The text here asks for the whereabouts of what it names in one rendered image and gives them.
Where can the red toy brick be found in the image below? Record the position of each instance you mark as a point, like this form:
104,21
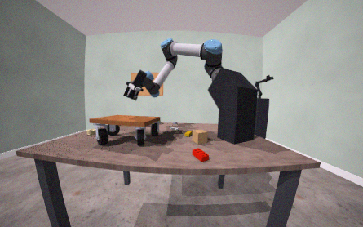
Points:
201,155

